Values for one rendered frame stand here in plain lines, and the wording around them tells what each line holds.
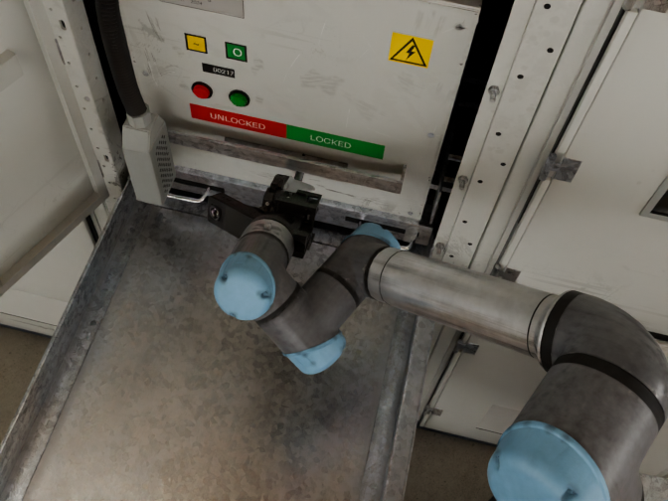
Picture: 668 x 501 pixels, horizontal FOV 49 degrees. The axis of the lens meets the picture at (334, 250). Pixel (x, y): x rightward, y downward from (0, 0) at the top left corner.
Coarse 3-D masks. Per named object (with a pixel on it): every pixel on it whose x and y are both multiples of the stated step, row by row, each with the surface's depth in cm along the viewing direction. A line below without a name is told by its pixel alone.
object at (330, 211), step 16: (176, 176) 134; (192, 176) 133; (208, 176) 132; (224, 176) 133; (192, 192) 138; (224, 192) 135; (240, 192) 134; (256, 192) 133; (320, 208) 132; (336, 208) 131; (352, 208) 131; (368, 208) 131; (336, 224) 135; (352, 224) 134; (384, 224) 132; (400, 224) 131; (416, 224) 130; (432, 224) 130; (416, 240) 134
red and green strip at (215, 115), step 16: (192, 112) 120; (208, 112) 119; (224, 112) 118; (256, 128) 119; (272, 128) 118; (288, 128) 118; (304, 128) 117; (320, 144) 119; (336, 144) 118; (352, 144) 117; (368, 144) 116
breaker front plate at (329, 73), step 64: (128, 0) 102; (256, 0) 97; (320, 0) 95; (384, 0) 93; (192, 64) 110; (256, 64) 107; (320, 64) 104; (384, 64) 102; (448, 64) 99; (192, 128) 123; (320, 128) 116; (384, 128) 113; (320, 192) 130; (384, 192) 126
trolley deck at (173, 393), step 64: (192, 256) 133; (320, 256) 134; (128, 320) 126; (192, 320) 126; (384, 320) 128; (128, 384) 120; (192, 384) 120; (256, 384) 121; (320, 384) 122; (0, 448) 113; (64, 448) 114; (128, 448) 114; (192, 448) 115; (256, 448) 116; (320, 448) 116
